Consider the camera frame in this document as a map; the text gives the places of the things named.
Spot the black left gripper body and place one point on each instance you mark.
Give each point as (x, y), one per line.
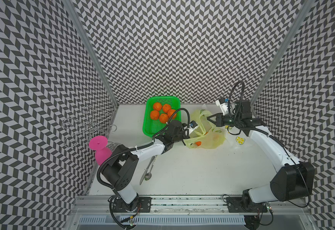
(185, 131)

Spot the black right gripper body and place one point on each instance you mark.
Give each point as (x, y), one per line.
(222, 119)

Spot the yellow-green plastic bag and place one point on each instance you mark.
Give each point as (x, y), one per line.
(194, 135)

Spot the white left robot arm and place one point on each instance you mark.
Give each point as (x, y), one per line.
(118, 170)

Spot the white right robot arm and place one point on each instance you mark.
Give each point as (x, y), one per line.
(294, 178)

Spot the white printed plastic bag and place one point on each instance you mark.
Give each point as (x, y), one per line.
(239, 139)

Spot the green plastic basket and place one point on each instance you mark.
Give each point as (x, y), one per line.
(151, 127)

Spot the metal spoon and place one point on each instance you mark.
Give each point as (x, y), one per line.
(148, 175)

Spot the metal knife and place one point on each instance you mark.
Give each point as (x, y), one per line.
(146, 170)

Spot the pink plastic cup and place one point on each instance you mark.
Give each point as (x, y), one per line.
(102, 152)

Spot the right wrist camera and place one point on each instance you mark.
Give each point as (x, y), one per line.
(223, 104)

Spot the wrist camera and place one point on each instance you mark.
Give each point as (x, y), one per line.
(192, 126)
(223, 104)

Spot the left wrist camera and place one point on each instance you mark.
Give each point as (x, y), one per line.
(192, 126)

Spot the metal wire rack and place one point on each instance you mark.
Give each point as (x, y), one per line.
(90, 125)

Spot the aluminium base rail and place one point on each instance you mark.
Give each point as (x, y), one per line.
(193, 212)

